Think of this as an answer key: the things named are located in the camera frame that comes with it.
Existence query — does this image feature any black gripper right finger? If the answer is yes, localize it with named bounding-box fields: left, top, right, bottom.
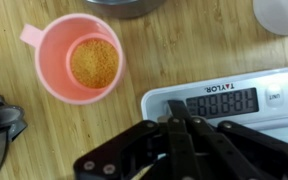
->
left=191, top=116, right=288, bottom=180

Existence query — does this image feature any pink plastic cup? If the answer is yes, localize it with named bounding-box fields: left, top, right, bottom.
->
left=19, top=13, right=127, bottom=106

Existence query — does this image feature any white digital kitchen scale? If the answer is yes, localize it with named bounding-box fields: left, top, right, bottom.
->
left=140, top=67, right=288, bottom=151

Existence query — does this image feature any large steel bowl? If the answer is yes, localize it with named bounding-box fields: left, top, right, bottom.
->
left=83, top=0, right=167, bottom=19

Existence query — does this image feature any white mug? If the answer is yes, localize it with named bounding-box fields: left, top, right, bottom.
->
left=252, top=0, right=288, bottom=37

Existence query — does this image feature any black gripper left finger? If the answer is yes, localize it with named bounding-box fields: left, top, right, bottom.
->
left=73, top=99, right=198, bottom=180

